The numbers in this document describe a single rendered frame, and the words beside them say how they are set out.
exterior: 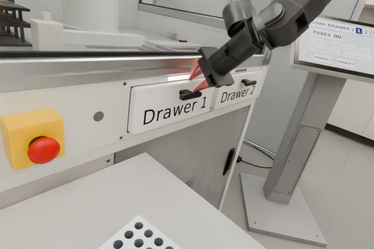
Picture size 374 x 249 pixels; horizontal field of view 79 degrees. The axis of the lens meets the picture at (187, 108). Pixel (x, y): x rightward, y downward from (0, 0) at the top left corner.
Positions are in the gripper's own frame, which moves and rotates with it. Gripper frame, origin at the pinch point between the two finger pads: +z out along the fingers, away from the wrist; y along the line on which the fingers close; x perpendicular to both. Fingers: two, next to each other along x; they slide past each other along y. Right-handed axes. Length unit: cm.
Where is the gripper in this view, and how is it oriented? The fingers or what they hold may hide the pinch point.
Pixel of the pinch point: (193, 84)
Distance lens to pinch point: 59.6
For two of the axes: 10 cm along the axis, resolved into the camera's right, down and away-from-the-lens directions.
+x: -6.9, 1.6, -7.0
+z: -6.0, 4.1, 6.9
